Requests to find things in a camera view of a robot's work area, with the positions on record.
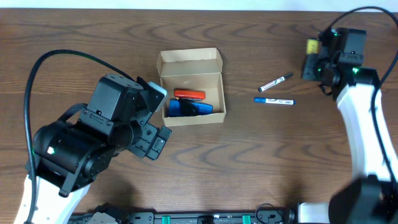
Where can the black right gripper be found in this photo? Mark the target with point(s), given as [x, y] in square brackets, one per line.
[311, 66]

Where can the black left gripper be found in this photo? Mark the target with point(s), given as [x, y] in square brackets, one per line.
[150, 139]

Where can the yellow highlighter pen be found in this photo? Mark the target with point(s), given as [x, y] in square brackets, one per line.
[313, 46]

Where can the blue plastic eraser holder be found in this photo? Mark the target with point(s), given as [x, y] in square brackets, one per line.
[203, 108]

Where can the black correction tape dispenser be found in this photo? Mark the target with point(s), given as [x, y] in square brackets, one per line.
[187, 108]

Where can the orange stapler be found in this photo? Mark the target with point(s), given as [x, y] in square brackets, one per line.
[190, 95]

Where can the blue whiteboard marker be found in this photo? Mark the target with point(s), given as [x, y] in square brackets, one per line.
[273, 101]

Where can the brown cardboard box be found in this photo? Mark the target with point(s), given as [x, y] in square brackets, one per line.
[196, 70]

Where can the black whiteboard marker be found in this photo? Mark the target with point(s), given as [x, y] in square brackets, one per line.
[275, 82]

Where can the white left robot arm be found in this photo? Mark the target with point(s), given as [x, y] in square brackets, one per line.
[70, 152]

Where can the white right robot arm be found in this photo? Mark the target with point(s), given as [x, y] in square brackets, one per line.
[371, 196]

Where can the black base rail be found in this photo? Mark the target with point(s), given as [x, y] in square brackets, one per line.
[265, 213]

